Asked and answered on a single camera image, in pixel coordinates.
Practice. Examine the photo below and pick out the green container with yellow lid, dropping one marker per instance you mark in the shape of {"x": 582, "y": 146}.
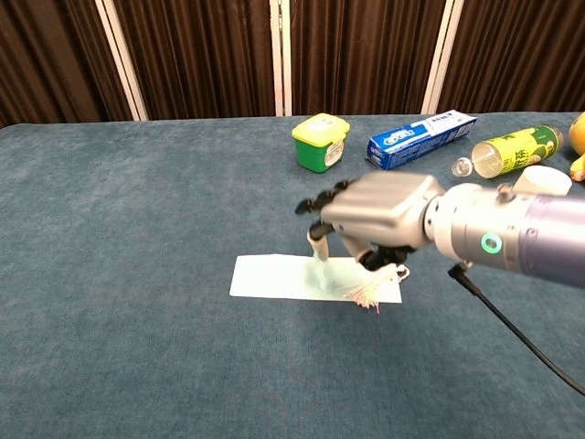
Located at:
{"x": 320, "y": 142}

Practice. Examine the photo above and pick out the white paper cup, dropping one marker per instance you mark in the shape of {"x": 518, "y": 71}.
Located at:
{"x": 544, "y": 180}

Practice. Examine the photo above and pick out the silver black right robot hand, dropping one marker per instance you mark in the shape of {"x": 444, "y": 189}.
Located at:
{"x": 379, "y": 206}

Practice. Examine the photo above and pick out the yellow plush duck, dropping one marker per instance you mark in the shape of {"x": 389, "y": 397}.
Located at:
{"x": 578, "y": 142}

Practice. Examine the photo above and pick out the blue felt table cover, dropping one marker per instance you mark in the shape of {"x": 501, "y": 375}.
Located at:
{"x": 137, "y": 297}

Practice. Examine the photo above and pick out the brown folding screen panel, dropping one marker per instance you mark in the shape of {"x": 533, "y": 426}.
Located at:
{"x": 521, "y": 55}
{"x": 361, "y": 55}
{"x": 50, "y": 55}
{"x": 201, "y": 55}

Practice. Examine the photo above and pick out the clear bottle with green label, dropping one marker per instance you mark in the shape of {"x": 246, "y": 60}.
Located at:
{"x": 516, "y": 151}

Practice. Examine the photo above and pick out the blue white toothpaste box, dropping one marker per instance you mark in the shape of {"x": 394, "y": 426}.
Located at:
{"x": 420, "y": 135}

